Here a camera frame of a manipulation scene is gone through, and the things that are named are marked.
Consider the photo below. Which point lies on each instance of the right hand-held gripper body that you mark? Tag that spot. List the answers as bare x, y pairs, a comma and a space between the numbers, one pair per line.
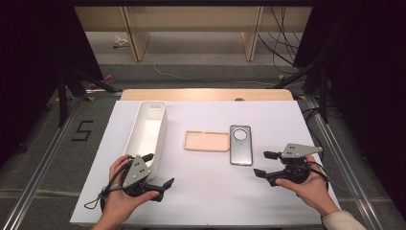
297, 150

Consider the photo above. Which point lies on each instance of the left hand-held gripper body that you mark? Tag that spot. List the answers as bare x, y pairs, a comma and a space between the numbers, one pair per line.
135, 171

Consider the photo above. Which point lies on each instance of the white plastic storage box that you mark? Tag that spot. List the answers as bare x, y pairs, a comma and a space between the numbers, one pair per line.
148, 131

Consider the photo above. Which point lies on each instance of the beige phone case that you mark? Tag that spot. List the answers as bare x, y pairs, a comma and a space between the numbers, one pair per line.
206, 141

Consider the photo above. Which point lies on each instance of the person's left hand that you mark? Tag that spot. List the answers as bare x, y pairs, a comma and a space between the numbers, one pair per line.
119, 204

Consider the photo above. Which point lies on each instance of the person's right hand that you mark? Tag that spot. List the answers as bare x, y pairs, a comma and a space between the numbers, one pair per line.
314, 191

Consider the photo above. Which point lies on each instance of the white table sheet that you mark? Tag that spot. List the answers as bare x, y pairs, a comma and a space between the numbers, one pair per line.
207, 191

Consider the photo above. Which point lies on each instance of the black metal stand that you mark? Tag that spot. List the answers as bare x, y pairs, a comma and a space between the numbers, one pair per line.
324, 96
62, 96

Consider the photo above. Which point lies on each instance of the pink object on floor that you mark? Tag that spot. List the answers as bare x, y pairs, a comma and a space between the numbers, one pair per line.
108, 79

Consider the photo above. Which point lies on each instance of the black curtain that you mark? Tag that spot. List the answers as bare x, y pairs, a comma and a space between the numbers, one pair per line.
367, 80
28, 64

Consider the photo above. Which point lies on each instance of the crumpled white paper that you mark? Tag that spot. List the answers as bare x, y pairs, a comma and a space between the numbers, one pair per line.
119, 41

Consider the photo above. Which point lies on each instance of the beige wooden desk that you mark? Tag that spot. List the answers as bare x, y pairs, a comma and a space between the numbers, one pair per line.
191, 19

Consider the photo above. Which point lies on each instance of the aluminium floor rail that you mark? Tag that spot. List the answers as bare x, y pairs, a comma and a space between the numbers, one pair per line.
344, 159
38, 179

